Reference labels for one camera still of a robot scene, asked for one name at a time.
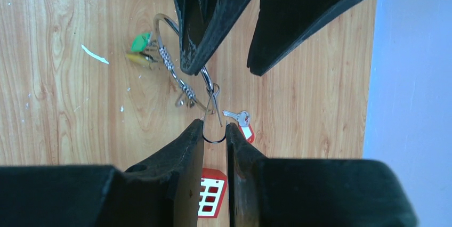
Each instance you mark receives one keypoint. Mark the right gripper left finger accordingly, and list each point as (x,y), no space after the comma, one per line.
(161,190)

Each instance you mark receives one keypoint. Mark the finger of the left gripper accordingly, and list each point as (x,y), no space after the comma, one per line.
(203,26)
(282,25)

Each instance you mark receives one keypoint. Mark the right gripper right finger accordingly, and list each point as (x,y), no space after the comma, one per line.
(267,191)

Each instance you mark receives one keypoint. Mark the key with red tag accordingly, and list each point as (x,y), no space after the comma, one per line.
(243,119)

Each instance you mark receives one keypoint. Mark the metal keyring with keys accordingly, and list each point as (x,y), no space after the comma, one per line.
(199,92)

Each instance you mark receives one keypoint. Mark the key with green tag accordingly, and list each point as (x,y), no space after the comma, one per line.
(141,42)

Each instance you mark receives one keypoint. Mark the red white grid block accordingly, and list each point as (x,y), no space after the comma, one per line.
(213,187)

